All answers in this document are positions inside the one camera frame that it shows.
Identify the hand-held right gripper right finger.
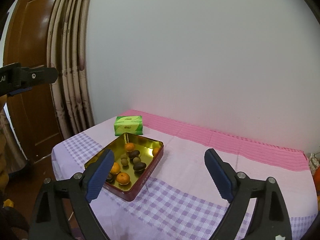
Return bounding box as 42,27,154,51
204,148,293,240

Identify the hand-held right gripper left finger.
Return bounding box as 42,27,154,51
29,149,115,240

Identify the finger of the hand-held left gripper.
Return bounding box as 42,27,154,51
21,66,58,87

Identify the red and gold tin box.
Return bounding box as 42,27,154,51
84,133,164,202

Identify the pink and purple checked tablecloth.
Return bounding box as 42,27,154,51
51,109,318,240

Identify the beige patterned curtain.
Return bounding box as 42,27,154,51
47,0,95,140

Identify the brown wooden door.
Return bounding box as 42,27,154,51
2,0,64,164

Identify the green tissue pack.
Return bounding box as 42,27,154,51
114,115,144,137

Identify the crumpled silver wrapper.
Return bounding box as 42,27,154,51
309,152,320,174

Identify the orange plastic bag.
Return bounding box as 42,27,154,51
314,166,320,193

